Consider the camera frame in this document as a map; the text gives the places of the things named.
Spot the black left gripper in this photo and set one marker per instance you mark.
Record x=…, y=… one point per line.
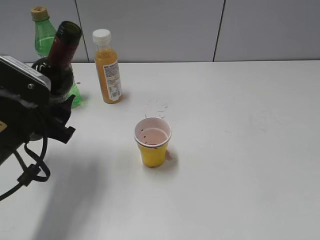
x=20, y=95

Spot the dark red wine bottle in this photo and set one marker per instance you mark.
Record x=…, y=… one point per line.
x=57, y=65

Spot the yellow paper cup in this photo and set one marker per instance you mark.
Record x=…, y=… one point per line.
x=152, y=135

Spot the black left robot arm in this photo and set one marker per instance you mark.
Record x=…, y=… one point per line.
x=39, y=133

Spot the orange juice bottle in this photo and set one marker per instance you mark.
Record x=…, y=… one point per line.
x=107, y=66

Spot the green plastic soda bottle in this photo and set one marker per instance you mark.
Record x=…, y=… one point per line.
x=44, y=32

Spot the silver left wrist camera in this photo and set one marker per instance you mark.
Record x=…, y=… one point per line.
x=27, y=70

